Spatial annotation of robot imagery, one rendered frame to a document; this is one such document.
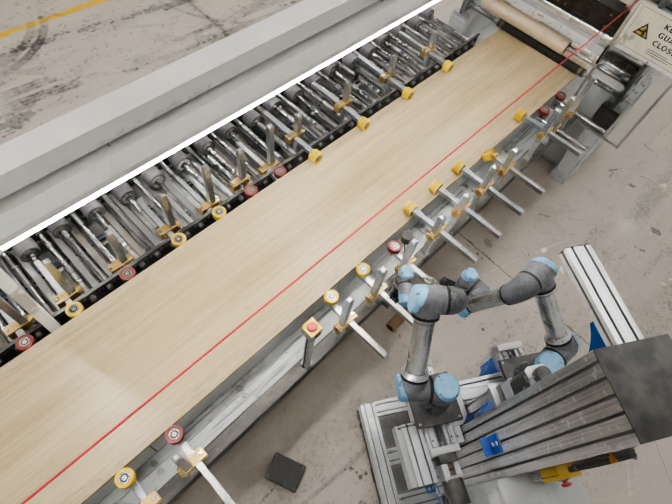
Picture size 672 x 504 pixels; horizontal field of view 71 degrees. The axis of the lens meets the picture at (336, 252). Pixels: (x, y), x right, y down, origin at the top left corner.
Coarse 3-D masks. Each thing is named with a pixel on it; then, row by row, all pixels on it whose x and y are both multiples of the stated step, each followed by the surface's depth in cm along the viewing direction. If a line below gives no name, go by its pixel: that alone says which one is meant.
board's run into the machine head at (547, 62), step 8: (496, 32) 392; (504, 32) 394; (504, 40) 388; (512, 40) 389; (520, 48) 384; (528, 48) 386; (536, 56) 381; (544, 56) 382; (568, 56) 386; (544, 64) 377; (552, 64) 378; (584, 64) 382; (560, 72) 374; (568, 72) 375; (568, 80) 369
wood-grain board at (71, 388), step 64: (512, 64) 372; (384, 128) 321; (448, 128) 328; (512, 128) 335; (320, 192) 288; (384, 192) 293; (192, 256) 256; (256, 256) 260; (320, 256) 265; (128, 320) 234; (192, 320) 238; (256, 320) 241; (0, 384) 213; (64, 384) 216; (128, 384) 219; (192, 384) 222; (0, 448) 200; (64, 448) 203; (128, 448) 205
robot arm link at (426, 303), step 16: (416, 288) 183; (432, 288) 183; (448, 288) 184; (416, 304) 181; (432, 304) 181; (448, 304) 181; (416, 320) 185; (432, 320) 183; (416, 336) 189; (416, 352) 190; (416, 368) 193; (400, 384) 196; (416, 384) 193; (400, 400) 197; (416, 400) 197
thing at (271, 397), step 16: (560, 128) 369; (544, 144) 359; (528, 160) 348; (512, 176) 338; (480, 208) 320; (464, 224) 313; (416, 256) 295; (432, 256) 303; (336, 336) 262; (320, 352) 257; (304, 368) 251; (288, 384) 246; (256, 400) 240; (272, 400) 241; (240, 416) 236; (256, 416) 236; (224, 432) 231; (240, 432) 232; (208, 448) 227; (224, 448) 227; (208, 464) 223; (176, 480) 218; (192, 480) 219; (160, 496) 214; (176, 496) 216
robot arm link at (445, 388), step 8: (432, 376) 201; (440, 376) 198; (448, 376) 199; (432, 384) 197; (440, 384) 196; (448, 384) 197; (456, 384) 198; (432, 392) 196; (440, 392) 194; (448, 392) 195; (456, 392) 196; (432, 400) 197; (440, 400) 197; (448, 400) 195
